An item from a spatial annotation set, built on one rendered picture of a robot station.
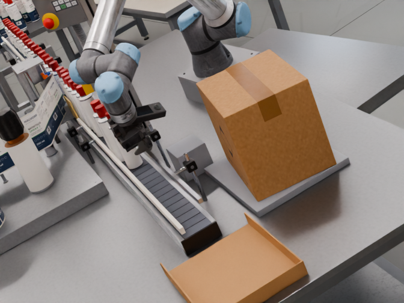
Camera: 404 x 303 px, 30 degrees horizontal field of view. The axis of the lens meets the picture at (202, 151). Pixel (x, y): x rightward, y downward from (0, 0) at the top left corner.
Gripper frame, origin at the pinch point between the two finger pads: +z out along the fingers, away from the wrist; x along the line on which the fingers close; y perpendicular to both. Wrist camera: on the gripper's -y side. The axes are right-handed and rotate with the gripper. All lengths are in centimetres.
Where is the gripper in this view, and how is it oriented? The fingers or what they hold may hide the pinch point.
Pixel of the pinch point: (149, 146)
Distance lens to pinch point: 232.0
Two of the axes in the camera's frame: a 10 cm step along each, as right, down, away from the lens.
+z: 2.2, 5.2, 8.2
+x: 5.5, 6.3, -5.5
